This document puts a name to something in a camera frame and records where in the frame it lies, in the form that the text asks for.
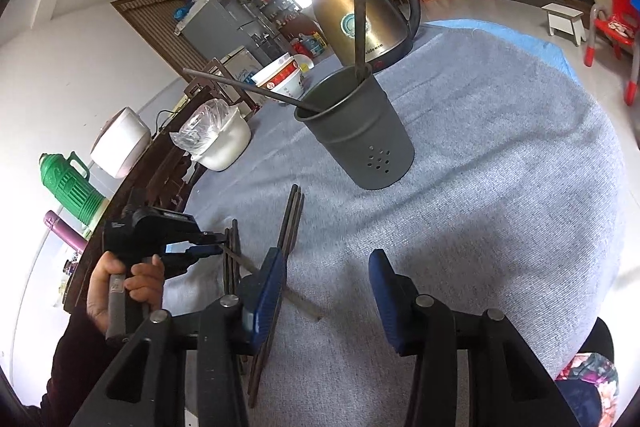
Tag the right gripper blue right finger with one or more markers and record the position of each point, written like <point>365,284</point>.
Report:
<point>394,295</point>

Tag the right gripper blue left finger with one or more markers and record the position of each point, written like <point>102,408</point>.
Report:
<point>259,295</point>

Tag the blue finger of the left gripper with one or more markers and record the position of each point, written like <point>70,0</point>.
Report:
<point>196,252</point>

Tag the dark chopstick bundle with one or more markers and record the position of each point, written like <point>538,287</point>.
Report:
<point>250,88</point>

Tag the person left hand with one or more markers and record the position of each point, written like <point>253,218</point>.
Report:
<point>145,284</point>

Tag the dark wooden sideboard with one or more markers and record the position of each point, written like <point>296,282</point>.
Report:
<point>163,177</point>

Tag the pink thermos bottle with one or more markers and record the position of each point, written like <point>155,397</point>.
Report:
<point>65,232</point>

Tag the green thermos jug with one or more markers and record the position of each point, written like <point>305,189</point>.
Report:
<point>68,180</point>

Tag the white rice cooker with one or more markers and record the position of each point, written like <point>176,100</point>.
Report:
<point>120,143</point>

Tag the white pot with plastic bag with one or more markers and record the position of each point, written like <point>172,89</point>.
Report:
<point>215,135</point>

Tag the grey tablecloth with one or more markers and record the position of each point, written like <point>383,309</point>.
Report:
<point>514,201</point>

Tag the grey metal utensil holder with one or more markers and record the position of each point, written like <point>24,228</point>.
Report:
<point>359,127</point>

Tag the red white stacked bowls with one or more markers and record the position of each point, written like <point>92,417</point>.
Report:
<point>285,75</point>

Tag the gold electric kettle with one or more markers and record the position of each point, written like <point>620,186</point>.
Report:
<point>389,33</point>

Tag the small white stool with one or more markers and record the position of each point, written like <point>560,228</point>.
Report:
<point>567,20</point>

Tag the red child chair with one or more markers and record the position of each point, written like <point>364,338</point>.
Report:
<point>621,25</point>

